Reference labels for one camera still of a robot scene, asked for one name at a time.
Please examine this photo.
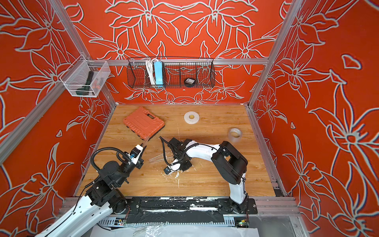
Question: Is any clear test tube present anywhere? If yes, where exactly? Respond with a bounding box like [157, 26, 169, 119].
[141, 138, 153, 148]
[149, 152, 173, 163]

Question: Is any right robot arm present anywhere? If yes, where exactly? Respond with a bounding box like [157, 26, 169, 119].
[160, 137, 248, 204]

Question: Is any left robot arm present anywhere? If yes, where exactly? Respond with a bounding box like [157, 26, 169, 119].
[37, 145, 146, 237]

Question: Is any orange plastic tool case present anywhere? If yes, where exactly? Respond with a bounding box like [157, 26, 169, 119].
[123, 107, 165, 141]

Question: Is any white tape roll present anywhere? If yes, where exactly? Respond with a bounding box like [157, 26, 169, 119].
[184, 111, 200, 124]

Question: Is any clear tape roll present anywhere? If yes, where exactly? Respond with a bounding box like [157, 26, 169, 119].
[228, 128, 243, 143]

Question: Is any small black device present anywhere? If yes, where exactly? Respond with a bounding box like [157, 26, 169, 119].
[184, 78, 196, 87]

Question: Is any green black tool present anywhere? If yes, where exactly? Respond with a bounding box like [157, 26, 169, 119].
[76, 71, 94, 96]

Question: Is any light blue box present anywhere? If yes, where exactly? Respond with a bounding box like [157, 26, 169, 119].
[154, 61, 163, 87]

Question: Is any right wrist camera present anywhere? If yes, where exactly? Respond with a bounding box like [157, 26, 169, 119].
[164, 163, 181, 175]

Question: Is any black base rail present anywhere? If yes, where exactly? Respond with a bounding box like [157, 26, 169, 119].
[99, 197, 258, 225]

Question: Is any black wire basket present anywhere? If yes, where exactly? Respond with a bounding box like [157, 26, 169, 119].
[126, 56, 216, 89]

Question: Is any clear acrylic wall box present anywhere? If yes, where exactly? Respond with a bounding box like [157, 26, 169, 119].
[59, 55, 111, 98]

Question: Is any white cable bundle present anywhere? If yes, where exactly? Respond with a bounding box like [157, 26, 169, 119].
[145, 59, 156, 87]

